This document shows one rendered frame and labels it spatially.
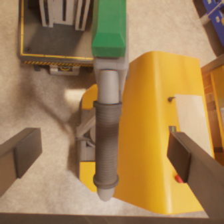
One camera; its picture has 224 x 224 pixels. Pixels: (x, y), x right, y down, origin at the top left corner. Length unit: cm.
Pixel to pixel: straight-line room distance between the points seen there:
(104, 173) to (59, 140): 133
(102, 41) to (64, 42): 135
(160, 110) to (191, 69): 33
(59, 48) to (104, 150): 132
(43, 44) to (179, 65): 104
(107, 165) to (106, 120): 7
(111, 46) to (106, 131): 11
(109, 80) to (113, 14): 7
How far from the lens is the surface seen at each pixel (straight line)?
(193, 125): 93
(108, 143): 23
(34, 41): 153
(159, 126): 82
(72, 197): 161
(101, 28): 19
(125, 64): 21
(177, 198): 86
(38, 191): 160
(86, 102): 130
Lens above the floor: 156
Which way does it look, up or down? 68 degrees down
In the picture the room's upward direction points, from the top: 51 degrees clockwise
